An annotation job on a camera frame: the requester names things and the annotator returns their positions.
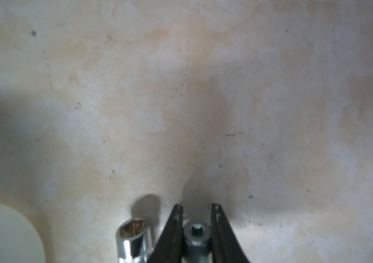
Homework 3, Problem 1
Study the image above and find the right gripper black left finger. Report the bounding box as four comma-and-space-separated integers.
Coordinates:
147, 204, 183, 263

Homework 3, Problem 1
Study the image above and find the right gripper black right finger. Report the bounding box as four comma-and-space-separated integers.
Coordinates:
211, 203, 249, 263

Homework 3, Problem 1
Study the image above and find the long chrome socket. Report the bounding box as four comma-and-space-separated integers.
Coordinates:
183, 220, 211, 263

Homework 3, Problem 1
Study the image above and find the short chrome socket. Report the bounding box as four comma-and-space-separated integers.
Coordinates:
115, 218, 153, 263

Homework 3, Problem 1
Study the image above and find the white plastic storage tray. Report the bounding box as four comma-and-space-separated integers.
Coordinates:
0, 203, 46, 263

